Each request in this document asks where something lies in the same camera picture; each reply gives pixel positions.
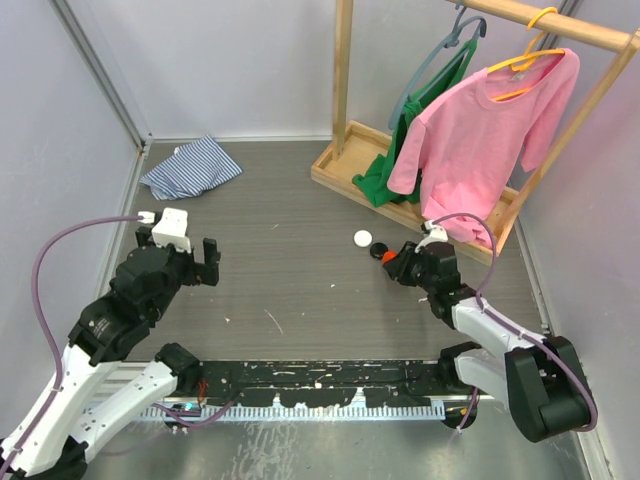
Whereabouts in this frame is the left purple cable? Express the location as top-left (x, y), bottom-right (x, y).
top-left (0, 212), bottom-right (239, 471)

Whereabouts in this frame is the white earbud charging case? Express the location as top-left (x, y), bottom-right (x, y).
top-left (353, 230), bottom-right (373, 248)

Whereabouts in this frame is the grey hanger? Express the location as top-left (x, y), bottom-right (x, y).
top-left (388, 4), bottom-right (488, 130)

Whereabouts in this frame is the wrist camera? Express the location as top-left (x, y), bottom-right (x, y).
top-left (414, 220), bottom-right (448, 253)
top-left (151, 208), bottom-right (192, 253)

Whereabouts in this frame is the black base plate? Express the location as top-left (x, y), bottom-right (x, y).
top-left (201, 360), bottom-right (472, 408)

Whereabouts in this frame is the white slotted cable duct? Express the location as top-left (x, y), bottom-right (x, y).
top-left (139, 402), bottom-right (446, 422)

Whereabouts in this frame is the wooden clothes rack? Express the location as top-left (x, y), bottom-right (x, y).
top-left (311, 1), bottom-right (639, 251)

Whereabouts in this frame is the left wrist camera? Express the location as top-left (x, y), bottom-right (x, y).
top-left (151, 208), bottom-right (192, 253)

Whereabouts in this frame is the blue striped cloth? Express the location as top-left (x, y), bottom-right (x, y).
top-left (140, 135), bottom-right (243, 201)

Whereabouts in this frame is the green garment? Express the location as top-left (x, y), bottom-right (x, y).
top-left (352, 39), bottom-right (478, 208)

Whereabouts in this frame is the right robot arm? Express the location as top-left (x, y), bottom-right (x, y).
top-left (380, 242), bottom-right (597, 443)

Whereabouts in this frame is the yellow hanger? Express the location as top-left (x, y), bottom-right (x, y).
top-left (487, 7), bottom-right (564, 81)

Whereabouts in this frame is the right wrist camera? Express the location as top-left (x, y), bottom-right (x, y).
top-left (414, 220), bottom-right (448, 253)

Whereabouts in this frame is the orange earbud charging case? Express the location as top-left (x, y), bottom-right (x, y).
top-left (382, 250), bottom-right (397, 264)

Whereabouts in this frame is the pink t-shirt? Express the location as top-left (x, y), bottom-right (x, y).
top-left (387, 49), bottom-right (580, 247)

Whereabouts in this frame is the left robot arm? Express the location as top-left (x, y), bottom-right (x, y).
top-left (1, 227), bottom-right (221, 479)

